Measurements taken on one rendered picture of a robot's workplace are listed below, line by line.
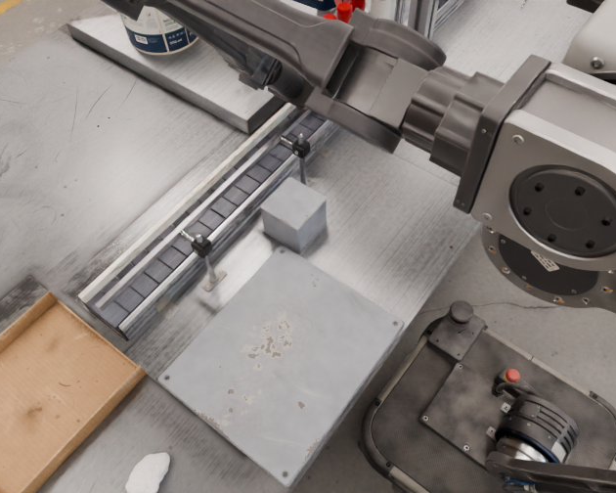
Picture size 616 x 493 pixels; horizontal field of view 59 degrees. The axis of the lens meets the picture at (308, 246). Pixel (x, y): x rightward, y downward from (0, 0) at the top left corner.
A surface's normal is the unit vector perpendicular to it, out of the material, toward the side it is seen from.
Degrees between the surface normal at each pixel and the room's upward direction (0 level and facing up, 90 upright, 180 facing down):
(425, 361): 0
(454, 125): 51
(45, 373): 0
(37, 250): 0
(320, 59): 38
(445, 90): 14
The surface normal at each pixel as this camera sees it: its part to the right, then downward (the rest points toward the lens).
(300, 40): -0.25, 0.05
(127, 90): -0.04, -0.55
